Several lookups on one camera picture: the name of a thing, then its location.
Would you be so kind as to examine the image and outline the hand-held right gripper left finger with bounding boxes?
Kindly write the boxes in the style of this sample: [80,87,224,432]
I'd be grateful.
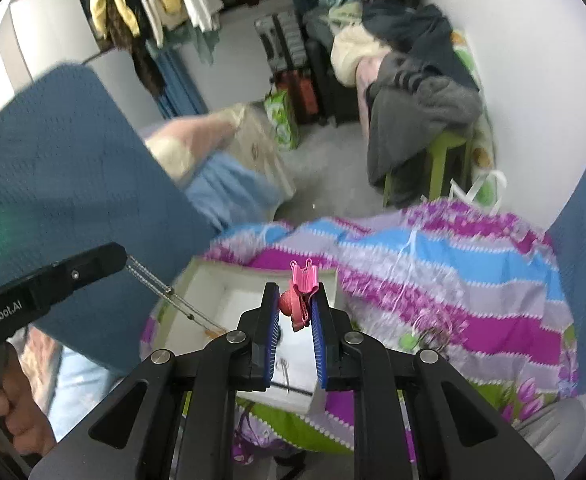
[29,282,281,480]

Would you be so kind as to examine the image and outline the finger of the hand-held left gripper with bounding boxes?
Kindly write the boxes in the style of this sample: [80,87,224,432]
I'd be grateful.
[47,242,128,302]

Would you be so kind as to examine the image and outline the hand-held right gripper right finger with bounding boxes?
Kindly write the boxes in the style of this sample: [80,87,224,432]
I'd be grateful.
[309,284,556,480]

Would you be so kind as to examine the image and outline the grey-green cardboard box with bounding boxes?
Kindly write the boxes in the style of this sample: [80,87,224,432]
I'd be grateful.
[160,257,341,416]

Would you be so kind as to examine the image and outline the pink hair clip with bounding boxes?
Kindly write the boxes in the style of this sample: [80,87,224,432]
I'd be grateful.
[279,258,320,334]

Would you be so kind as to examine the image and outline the silver chain necklace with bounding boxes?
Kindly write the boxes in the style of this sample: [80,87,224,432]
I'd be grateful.
[125,254,230,337]

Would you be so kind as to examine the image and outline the person's left hand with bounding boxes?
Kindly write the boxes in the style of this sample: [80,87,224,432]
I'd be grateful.
[0,341,58,457]

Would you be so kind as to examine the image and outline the blue ribbed cushion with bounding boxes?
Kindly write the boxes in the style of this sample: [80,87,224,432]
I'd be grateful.
[0,62,220,377]

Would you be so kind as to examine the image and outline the thin metal bangles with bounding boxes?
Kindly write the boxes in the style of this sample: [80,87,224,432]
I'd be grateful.
[415,326,455,359]

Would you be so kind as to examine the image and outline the light blue bedding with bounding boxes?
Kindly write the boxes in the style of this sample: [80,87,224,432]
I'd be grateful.
[184,152,287,234]

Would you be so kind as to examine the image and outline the pink pillow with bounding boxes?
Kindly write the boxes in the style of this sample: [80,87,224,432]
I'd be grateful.
[144,111,240,182]

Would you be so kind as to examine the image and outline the colourful striped floral blanket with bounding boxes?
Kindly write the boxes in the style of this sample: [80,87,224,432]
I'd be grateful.
[140,199,581,461]

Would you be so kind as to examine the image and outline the clear plastic bedding bag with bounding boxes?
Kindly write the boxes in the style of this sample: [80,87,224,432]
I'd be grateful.
[229,104,298,202]

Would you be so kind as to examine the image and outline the blue curtain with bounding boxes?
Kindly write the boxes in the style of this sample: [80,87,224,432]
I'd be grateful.
[154,50,210,119]

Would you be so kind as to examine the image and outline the green shopping bag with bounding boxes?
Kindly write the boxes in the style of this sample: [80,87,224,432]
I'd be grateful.
[264,87,300,152]

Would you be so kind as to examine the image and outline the white wardrobe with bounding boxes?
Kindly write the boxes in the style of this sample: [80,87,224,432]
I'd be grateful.
[0,0,104,82]

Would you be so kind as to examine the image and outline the green plastic stool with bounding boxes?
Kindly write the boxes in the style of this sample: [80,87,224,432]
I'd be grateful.
[383,129,474,209]

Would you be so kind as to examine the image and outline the red suitcase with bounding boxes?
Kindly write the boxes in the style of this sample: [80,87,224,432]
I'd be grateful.
[274,67,320,127]

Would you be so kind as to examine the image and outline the grey sweatshirt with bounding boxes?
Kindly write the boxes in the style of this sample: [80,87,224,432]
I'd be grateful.
[365,52,484,209]

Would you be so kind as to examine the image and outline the floral folded mat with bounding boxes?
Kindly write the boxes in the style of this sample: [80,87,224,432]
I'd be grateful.
[449,29,500,212]

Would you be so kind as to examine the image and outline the cream fleece garment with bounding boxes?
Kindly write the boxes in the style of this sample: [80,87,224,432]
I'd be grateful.
[331,25,391,88]

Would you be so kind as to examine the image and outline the grey hard suitcase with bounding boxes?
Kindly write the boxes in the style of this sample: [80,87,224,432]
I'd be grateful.
[254,12,307,77]

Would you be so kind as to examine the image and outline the navy jacket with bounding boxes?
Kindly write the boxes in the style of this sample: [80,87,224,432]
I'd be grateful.
[362,0,480,92]

